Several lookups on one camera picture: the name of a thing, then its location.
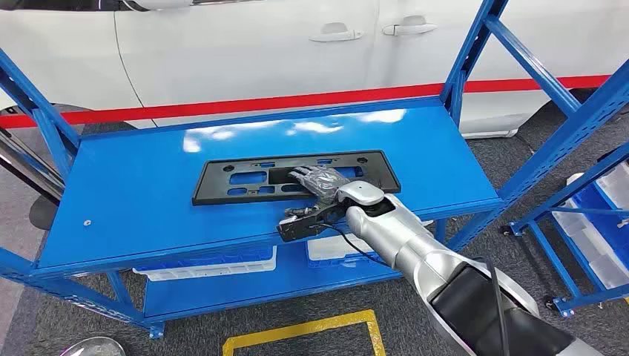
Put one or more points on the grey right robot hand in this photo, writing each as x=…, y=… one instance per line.
x=322, y=184

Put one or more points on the black plastic frame part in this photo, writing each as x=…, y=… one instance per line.
x=216, y=189

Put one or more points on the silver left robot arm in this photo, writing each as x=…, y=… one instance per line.
x=93, y=348

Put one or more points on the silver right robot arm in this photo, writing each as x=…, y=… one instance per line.
x=408, y=236

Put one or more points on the blue metal shelf rack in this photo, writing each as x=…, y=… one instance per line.
x=147, y=196

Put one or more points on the white car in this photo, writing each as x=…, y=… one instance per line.
x=221, y=54

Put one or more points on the blue wheeled rack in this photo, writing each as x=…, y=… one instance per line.
x=545, y=245

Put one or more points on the dark round stanchion base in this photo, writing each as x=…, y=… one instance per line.
x=41, y=213

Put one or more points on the clear plastic bin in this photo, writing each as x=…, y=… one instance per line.
x=599, y=255
x=616, y=184

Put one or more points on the grey metal pole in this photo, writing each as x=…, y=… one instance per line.
x=29, y=164

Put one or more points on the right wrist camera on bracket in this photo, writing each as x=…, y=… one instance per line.
x=300, y=227

